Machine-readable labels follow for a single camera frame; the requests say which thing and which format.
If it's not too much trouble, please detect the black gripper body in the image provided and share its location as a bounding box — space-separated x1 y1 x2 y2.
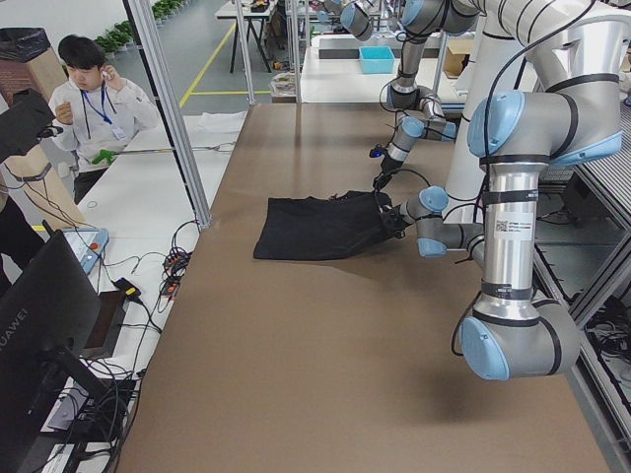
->
382 156 402 173
381 207 407 238

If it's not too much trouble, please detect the black printed t-shirt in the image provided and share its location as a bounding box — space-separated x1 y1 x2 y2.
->
253 190 392 261

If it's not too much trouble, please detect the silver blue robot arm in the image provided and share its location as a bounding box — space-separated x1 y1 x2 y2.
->
370 1 479 190
380 73 622 380

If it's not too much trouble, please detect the blue plastic bin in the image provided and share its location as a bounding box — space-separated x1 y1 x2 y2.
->
359 46 395 75

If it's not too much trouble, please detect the brown table mat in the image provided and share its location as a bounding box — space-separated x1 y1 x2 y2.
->
118 103 607 472

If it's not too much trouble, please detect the white cloth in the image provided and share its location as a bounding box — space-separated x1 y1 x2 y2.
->
190 111 247 145

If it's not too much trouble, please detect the grey orange usb hub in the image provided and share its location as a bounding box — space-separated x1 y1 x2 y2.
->
160 278 180 300
163 251 192 274

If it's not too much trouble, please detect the black power adapter brick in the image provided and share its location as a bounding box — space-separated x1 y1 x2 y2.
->
112 278 142 304

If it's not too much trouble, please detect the metal reacher grabber tool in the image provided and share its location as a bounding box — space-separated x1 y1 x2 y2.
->
92 142 236 165

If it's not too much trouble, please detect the seated man grey hoodie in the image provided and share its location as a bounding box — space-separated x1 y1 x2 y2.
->
49 34 161 202

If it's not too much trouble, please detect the blue grey teach pendant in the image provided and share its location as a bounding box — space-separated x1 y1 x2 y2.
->
62 229 109 274

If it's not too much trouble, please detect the black computer monitor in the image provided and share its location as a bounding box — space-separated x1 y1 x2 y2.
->
1 231 127 472

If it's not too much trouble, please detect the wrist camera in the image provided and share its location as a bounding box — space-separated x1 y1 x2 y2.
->
369 145 387 159

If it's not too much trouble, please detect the aluminium frame post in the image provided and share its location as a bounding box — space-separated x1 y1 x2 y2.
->
123 0 211 230

